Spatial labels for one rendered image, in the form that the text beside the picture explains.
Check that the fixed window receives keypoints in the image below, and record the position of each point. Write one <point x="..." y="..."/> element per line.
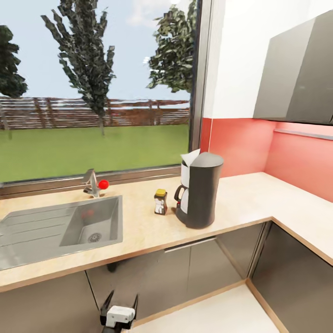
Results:
<point x="113" y="85"/>

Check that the paper coffee filter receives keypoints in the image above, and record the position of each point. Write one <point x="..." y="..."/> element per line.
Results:
<point x="189" y="158"/>

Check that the bottle of coffee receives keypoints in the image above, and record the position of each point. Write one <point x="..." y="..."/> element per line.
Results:
<point x="160" y="199"/>

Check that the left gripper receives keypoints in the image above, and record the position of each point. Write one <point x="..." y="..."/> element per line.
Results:
<point x="119" y="326"/>

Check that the drop in sink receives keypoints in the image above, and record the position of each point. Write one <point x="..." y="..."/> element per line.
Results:
<point x="49" y="232"/>

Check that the cabinet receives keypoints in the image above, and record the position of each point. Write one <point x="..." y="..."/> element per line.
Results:
<point x="162" y="279"/>
<point x="297" y="79"/>
<point x="295" y="282"/>

